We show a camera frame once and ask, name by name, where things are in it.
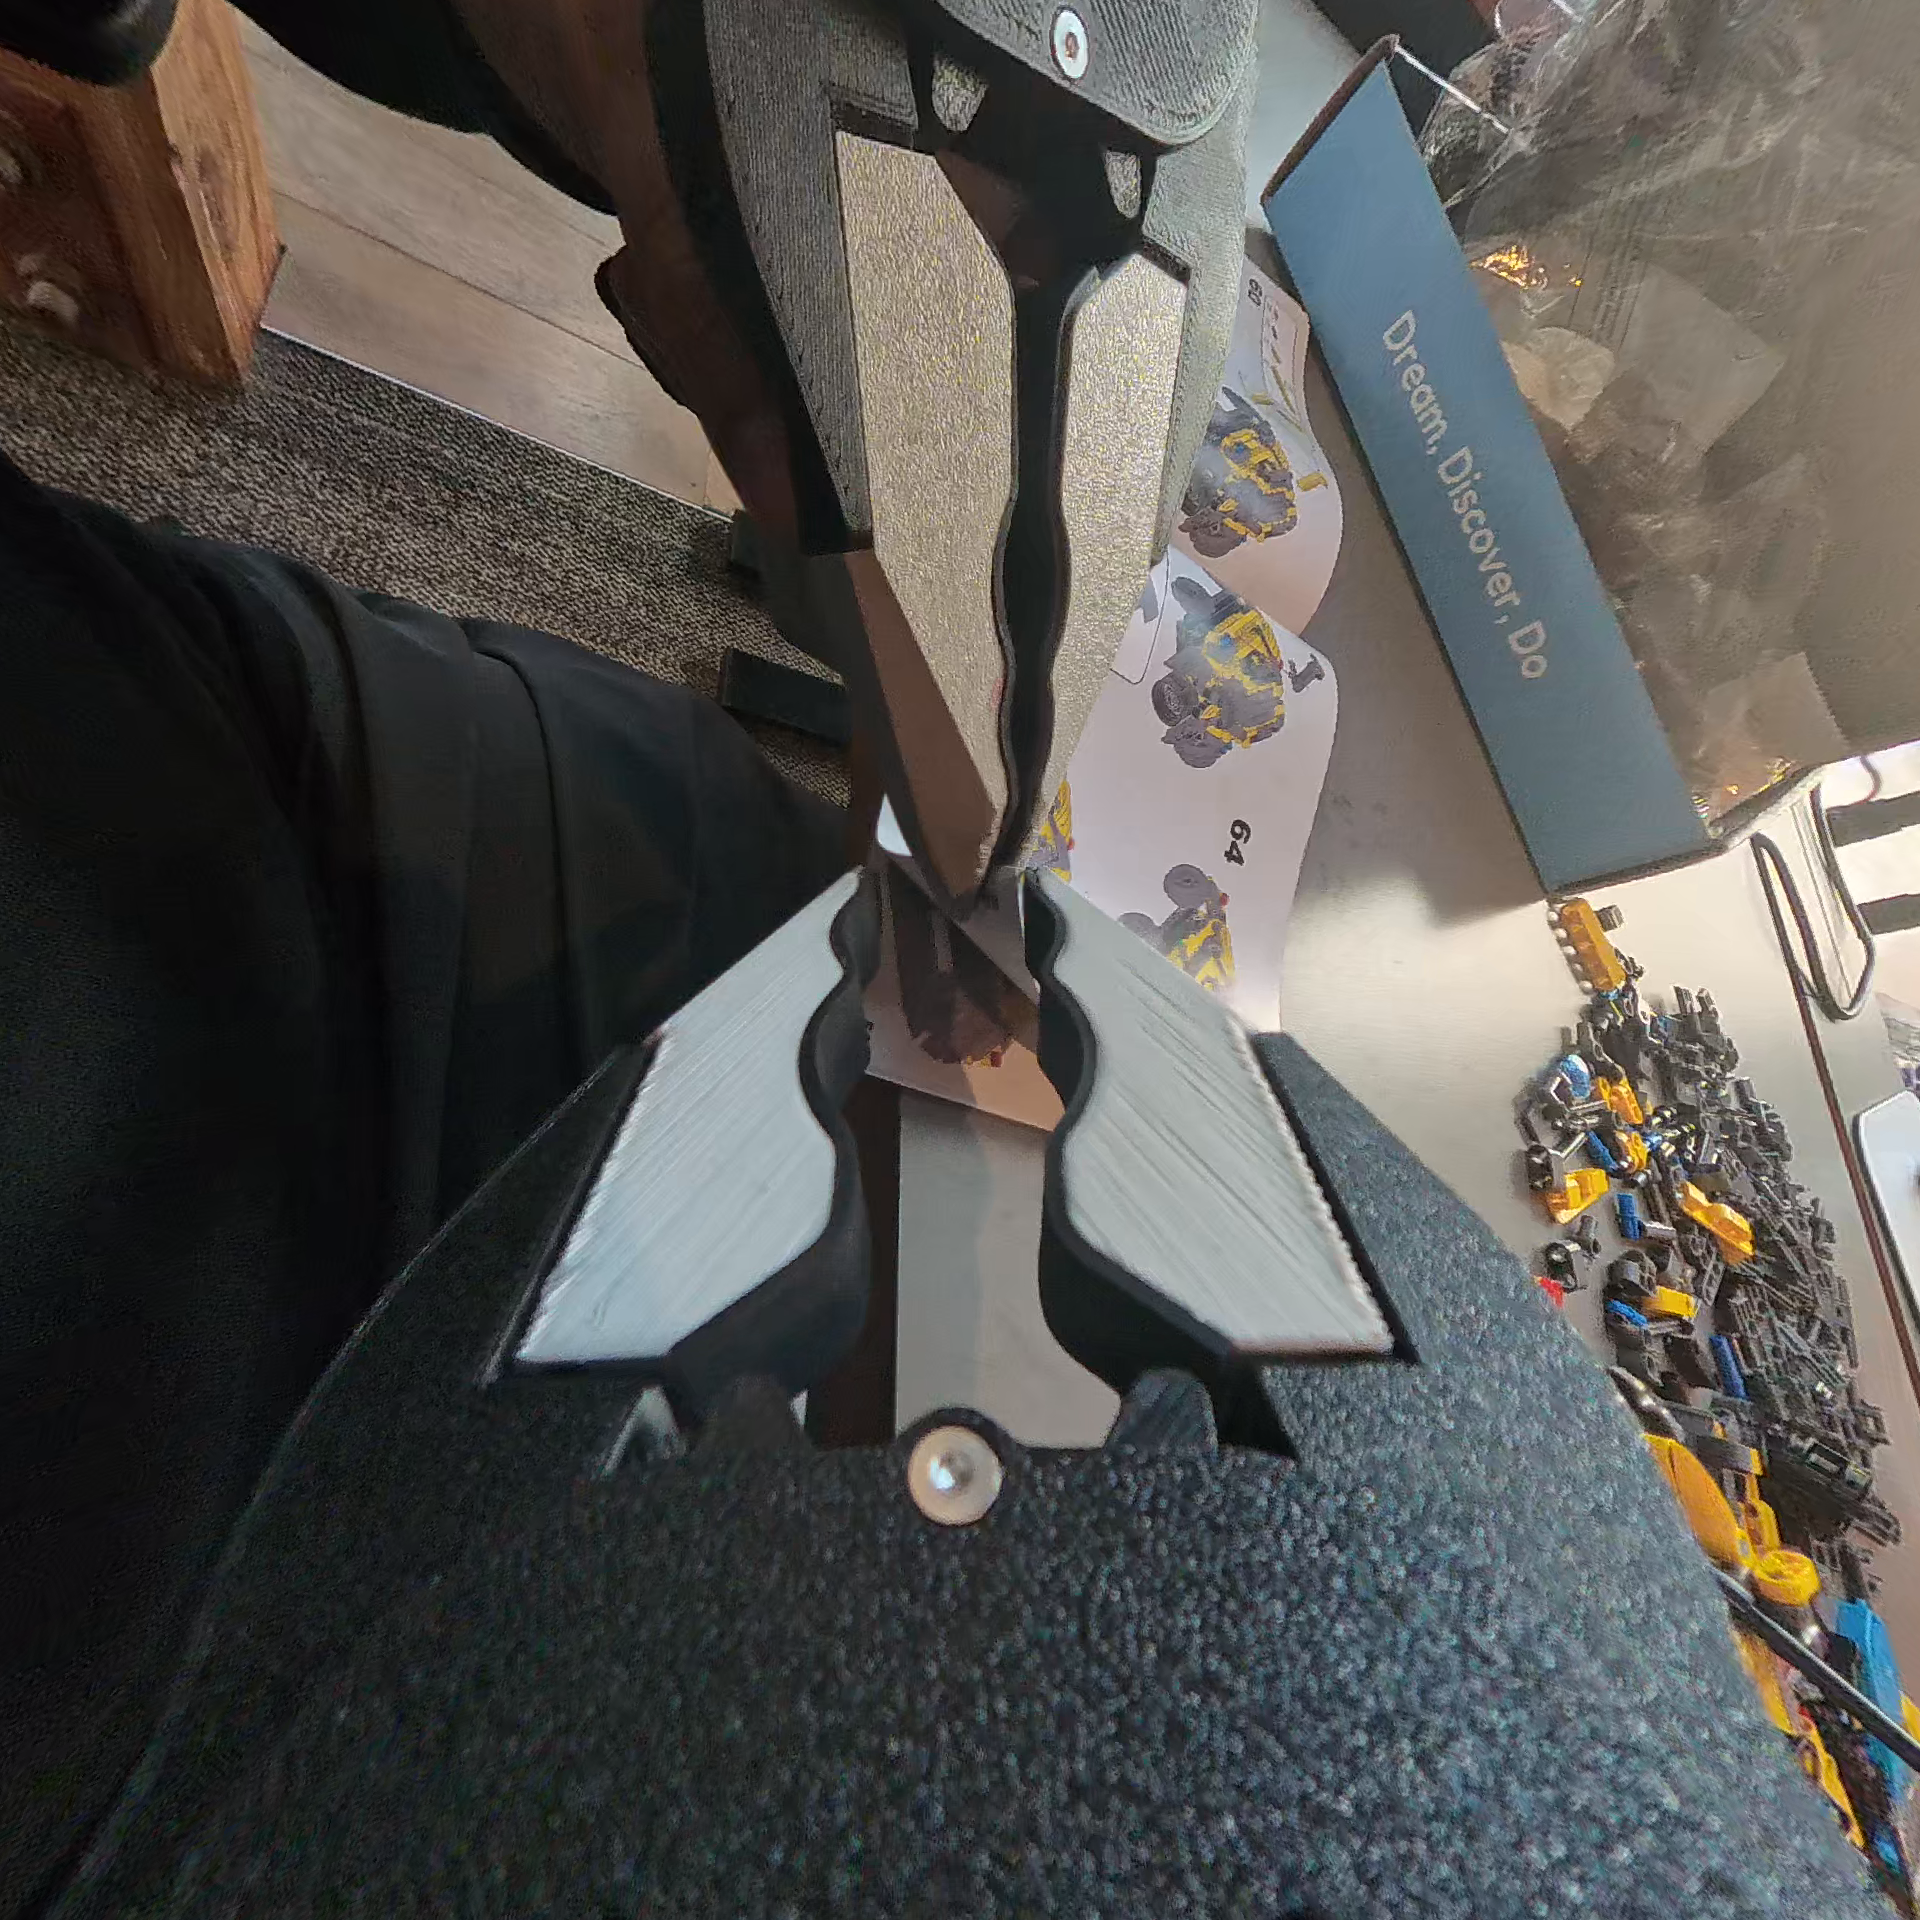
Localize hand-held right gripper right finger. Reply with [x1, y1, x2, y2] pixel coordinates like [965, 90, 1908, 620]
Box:
[1027, 879, 1396, 1358]

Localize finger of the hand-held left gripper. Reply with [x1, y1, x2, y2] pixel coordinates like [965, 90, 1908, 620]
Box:
[826, 129, 1022, 903]
[1006, 256, 1194, 873]

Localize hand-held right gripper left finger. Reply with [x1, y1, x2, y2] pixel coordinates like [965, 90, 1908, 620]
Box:
[516, 871, 888, 1383]

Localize toy brick instruction booklet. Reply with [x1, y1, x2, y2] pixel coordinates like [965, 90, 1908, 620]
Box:
[864, 265, 1354, 1134]

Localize grey desk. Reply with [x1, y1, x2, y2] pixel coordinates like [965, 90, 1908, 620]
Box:
[864, 0, 1920, 1920]

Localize blue cardboard box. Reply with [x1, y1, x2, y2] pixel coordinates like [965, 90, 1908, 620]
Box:
[1262, 36, 1920, 896]

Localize person's black clothing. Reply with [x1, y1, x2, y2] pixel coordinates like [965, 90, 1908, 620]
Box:
[0, 450, 866, 1920]

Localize pile of loose toy bricks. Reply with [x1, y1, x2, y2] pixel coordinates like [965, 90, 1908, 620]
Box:
[1515, 896, 1920, 1561]

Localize crumpled clear plastic bags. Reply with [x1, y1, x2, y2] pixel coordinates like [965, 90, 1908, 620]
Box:
[1411, 0, 1920, 818]

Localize yellow toy brick vehicle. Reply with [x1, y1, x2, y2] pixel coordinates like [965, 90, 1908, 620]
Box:
[1637, 1411, 1920, 1920]

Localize black cable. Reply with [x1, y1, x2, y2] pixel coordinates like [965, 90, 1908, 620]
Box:
[1746, 753, 1920, 1028]

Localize wooden post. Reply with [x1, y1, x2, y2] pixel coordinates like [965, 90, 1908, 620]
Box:
[0, 0, 283, 395]

